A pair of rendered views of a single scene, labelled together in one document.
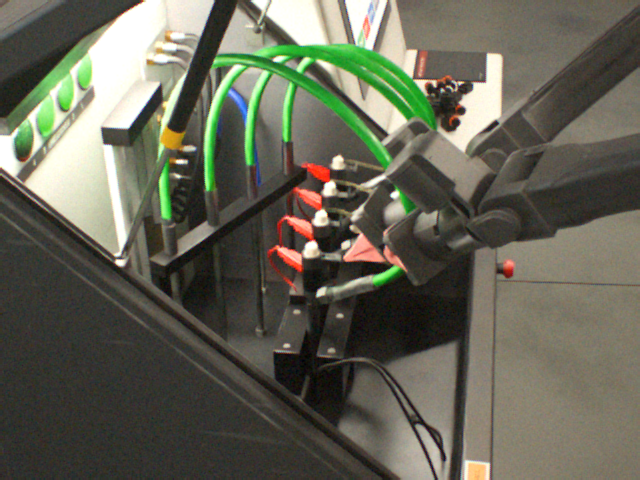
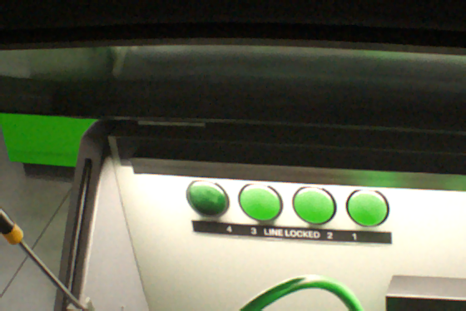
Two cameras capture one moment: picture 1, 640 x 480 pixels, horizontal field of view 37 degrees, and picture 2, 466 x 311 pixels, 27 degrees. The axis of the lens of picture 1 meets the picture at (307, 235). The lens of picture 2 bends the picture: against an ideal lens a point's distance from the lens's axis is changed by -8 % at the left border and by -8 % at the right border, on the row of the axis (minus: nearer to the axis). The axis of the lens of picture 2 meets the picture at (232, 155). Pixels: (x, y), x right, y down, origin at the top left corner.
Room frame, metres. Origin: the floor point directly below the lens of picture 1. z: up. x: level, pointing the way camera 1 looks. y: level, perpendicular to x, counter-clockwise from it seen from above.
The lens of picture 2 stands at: (1.15, -0.62, 1.95)
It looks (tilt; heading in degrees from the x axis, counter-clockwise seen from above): 29 degrees down; 102
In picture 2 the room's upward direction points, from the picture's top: 9 degrees counter-clockwise
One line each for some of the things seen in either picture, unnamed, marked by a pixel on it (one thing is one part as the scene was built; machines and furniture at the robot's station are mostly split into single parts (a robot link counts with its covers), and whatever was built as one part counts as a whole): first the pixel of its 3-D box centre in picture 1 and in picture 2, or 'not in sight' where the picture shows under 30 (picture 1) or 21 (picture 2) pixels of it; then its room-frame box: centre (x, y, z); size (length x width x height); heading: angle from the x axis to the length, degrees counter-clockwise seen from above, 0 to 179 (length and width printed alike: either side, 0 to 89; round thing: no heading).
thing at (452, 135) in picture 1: (444, 125); not in sight; (1.71, -0.29, 0.97); 0.70 x 0.22 x 0.03; 169
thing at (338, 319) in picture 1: (327, 320); not in sight; (1.17, -0.03, 0.91); 0.34 x 0.10 x 0.15; 169
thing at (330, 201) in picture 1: (337, 250); not in sight; (1.21, -0.05, 1.01); 0.05 x 0.03 x 0.21; 79
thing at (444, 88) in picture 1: (446, 98); not in sight; (1.75, -0.29, 1.01); 0.23 x 0.11 x 0.06; 169
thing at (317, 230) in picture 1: (329, 280); not in sight; (1.13, -0.03, 1.01); 0.05 x 0.03 x 0.21; 79
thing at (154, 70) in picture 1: (171, 106); not in sight; (1.34, 0.21, 1.20); 0.13 x 0.03 x 0.31; 169
